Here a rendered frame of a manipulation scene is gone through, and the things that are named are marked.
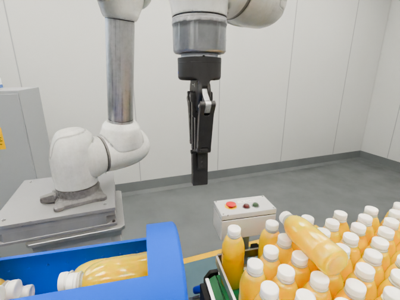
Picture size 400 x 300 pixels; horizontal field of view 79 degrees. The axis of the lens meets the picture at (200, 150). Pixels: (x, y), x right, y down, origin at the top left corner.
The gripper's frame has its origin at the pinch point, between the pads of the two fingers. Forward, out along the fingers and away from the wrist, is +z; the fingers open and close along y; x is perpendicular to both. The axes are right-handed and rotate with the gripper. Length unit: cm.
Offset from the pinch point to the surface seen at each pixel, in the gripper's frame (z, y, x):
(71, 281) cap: 19.7, -2.7, 25.2
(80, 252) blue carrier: 24.7, 12.0, 27.7
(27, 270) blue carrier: 28, 12, 40
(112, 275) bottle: 18.7, -4.0, 17.8
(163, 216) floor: 137, 200, -3
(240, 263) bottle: 36.9, 11.9, -15.2
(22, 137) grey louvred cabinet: 22, 135, 90
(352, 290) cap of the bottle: 26.9, -10.9, -31.2
